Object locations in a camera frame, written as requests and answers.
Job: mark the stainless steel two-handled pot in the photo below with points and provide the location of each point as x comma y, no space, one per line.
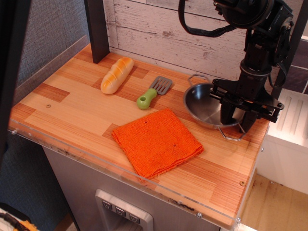
206,110

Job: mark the toy bread loaf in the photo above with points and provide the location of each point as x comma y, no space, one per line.
116,75

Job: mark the clear acrylic counter guard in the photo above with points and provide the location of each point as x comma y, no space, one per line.
208,188

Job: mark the grey toy fridge cabinet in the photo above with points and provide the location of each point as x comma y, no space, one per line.
79,183

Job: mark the yellow object bottom left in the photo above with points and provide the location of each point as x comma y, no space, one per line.
25,226

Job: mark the dark left shelf post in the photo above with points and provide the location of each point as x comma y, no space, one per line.
97,28

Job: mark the dark right shelf post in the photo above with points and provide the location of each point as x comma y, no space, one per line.
294,42

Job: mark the dark shelf post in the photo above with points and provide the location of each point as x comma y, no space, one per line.
97,28
294,42

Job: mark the green-handled grey toy spatula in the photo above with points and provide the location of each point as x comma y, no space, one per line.
159,86

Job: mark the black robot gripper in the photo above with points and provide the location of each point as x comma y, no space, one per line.
248,94

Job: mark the folded orange cloth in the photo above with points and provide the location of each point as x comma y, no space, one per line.
156,143

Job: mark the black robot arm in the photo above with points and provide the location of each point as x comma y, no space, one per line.
268,25

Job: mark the silver dispenser button panel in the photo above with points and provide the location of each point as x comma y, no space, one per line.
115,212

